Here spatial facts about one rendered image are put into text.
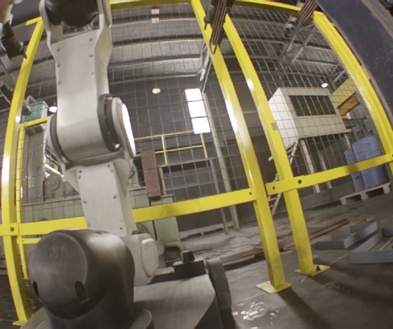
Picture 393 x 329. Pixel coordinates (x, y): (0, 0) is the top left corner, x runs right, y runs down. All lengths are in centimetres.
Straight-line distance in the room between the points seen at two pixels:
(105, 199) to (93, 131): 17
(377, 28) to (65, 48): 61
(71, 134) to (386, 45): 58
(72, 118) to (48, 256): 29
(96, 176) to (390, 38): 62
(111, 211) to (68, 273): 26
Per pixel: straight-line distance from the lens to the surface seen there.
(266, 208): 94
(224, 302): 79
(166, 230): 257
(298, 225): 102
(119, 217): 54
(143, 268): 47
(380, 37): 36
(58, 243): 34
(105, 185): 54
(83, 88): 53
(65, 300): 33
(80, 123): 49
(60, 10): 60
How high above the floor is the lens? 33
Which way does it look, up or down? 16 degrees up
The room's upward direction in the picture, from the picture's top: 12 degrees counter-clockwise
